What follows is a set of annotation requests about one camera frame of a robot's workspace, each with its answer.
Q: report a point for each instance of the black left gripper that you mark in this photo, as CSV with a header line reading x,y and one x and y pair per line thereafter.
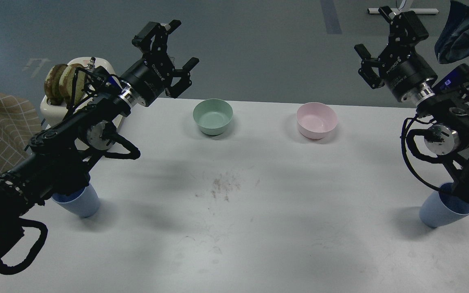
x,y
154,73

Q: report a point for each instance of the white stand base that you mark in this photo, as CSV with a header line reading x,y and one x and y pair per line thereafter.
x,y
421,11

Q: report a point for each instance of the green bowl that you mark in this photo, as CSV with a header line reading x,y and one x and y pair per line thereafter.
x,y
213,116

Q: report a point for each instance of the cream toaster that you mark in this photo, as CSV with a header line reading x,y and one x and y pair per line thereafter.
x,y
53,114

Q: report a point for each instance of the toast slice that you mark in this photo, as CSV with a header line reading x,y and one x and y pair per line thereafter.
x,y
72,89
52,82

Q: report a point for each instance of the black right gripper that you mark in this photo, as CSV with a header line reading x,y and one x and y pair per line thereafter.
x,y
403,68

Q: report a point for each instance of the pink bowl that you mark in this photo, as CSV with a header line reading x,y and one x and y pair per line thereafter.
x,y
316,120

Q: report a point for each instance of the toast slice back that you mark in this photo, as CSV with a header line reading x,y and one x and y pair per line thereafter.
x,y
52,82

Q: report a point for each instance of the blue cup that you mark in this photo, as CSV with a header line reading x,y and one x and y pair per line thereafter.
x,y
440,209
83,203

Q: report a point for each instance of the dark blue cloth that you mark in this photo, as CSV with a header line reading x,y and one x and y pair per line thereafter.
x,y
453,43

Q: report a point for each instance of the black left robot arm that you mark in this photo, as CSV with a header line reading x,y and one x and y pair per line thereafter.
x,y
63,155

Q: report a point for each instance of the beige checkered cloth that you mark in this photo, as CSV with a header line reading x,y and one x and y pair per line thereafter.
x,y
19,121

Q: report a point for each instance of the toast slice front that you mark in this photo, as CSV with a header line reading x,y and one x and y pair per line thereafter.
x,y
72,89

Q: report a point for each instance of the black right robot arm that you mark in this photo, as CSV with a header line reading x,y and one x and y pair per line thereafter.
x,y
435,142

